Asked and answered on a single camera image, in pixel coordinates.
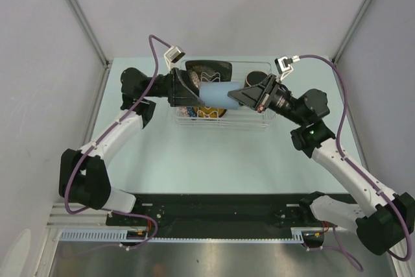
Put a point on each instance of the black floral square plate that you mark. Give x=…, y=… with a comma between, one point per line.
x=211, y=70

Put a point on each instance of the blue patterned bowl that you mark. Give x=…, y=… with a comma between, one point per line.
x=187, y=111

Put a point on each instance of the light blue cup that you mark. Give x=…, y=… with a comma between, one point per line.
x=215, y=94

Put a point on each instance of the red-white patterned bowl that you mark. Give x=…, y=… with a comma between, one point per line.
x=195, y=79

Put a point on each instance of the grey cable duct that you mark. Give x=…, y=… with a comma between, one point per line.
x=129, y=236

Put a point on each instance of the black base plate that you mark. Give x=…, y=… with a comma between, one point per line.
x=186, y=229

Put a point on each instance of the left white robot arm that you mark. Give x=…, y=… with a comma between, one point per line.
x=83, y=172

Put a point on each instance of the clear wire dish rack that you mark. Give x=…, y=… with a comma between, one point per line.
x=243, y=117

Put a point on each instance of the yellow round plate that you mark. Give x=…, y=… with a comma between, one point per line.
x=209, y=112

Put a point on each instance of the red black mug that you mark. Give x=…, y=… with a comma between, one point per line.
x=254, y=77

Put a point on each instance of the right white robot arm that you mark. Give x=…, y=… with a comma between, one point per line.
x=380, y=217

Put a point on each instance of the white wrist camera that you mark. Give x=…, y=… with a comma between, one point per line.
x=172, y=56
x=284, y=66

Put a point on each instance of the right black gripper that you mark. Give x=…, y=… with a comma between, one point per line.
x=258, y=96

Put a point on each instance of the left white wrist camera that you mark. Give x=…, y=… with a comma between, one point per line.
x=172, y=56

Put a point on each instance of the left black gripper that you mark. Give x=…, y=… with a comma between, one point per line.
x=181, y=91

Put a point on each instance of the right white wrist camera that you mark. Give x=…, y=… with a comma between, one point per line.
x=284, y=66

